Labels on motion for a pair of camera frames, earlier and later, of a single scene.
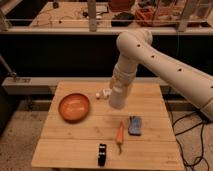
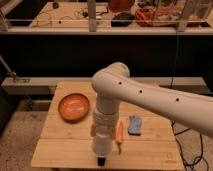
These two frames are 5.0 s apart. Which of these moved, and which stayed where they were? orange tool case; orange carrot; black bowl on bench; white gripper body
Moved: white gripper body
Stayed: orange carrot; black bowl on bench; orange tool case
